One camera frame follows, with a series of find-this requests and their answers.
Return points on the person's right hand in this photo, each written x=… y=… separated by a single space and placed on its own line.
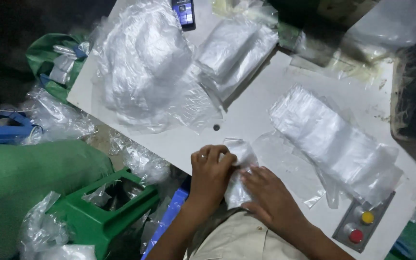
x=273 y=202

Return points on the person's left hand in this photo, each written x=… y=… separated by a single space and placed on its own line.
x=208 y=180

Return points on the person's left fingers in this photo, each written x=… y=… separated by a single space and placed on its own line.
x=213 y=153

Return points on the small clear plastic bag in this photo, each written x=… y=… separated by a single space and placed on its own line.
x=242 y=151

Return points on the flat clear plastic bag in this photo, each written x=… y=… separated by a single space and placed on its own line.
x=284 y=169

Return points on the person's beige shirt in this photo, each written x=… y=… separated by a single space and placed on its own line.
x=237 y=242

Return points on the wrapped pack of clear bags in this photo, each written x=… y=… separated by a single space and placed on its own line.
x=233 y=54

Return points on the heap of crumpled clear bags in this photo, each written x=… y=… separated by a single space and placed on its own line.
x=146 y=65

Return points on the long stack of clear bags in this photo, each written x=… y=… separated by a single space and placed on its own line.
x=330 y=141

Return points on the green plastic stool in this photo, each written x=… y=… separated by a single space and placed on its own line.
x=96 y=220

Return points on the black mobile phone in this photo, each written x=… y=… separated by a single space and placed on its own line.
x=183 y=12

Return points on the yellowish clear plastic bag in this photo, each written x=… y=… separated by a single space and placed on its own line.
x=240 y=9

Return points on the heap of plastic scraps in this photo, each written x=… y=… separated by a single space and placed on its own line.
x=63 y=115

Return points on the red push button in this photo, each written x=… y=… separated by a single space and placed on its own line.
x=355 y=236

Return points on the yellow push button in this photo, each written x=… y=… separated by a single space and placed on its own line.
x=367 y=217

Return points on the grey metal button box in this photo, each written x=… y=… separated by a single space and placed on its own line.
x=377 y=220

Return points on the crumpled clear plastic scraps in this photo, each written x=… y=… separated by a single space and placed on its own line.
x=45 y=234

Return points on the green bag with plastic packs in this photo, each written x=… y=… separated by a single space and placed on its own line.
x=45 y=57

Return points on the large green woven sack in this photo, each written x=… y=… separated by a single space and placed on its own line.
x=16 y=187

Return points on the large clear plastic sheet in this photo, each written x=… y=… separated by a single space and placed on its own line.
x=381 y=32

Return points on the blue plastic crate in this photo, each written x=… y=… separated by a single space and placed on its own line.
x=2 y=131

